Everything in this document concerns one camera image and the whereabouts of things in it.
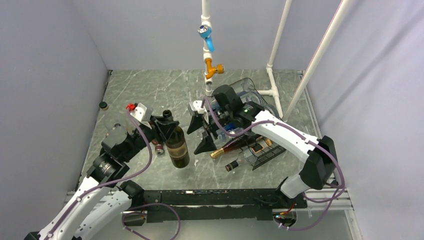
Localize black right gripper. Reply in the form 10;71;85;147
187;107;232;155

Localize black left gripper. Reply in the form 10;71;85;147
122;114;179;161

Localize dark green wine bottle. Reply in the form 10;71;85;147
165;125;190;169

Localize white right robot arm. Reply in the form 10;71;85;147
187;84;340;208

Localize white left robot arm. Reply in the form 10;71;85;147
25;116;180;240

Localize brown gold-capped wine bottle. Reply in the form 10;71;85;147
210;134;262;159

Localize clear flat black-capped bottle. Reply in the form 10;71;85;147
225;147;264;172

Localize round clear flask bottle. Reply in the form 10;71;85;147
98;101;134;133

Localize clear blue bottle upper left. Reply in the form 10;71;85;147
229;77;256;97

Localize clear bottle top middle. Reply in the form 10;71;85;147
245;91;265;107

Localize orange pipe valve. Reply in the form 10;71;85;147
204;57;225;80

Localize white diagonal pole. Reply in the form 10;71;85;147
282;0;354;122

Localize black wire wine rack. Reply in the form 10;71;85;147
211;89;287;171

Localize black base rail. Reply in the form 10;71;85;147
130;188;308;223

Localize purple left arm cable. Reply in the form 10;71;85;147
46;107;181;240

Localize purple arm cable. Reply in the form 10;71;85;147
202;96;346;232
46;107;181;240

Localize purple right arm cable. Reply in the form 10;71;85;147
202;96;346;232

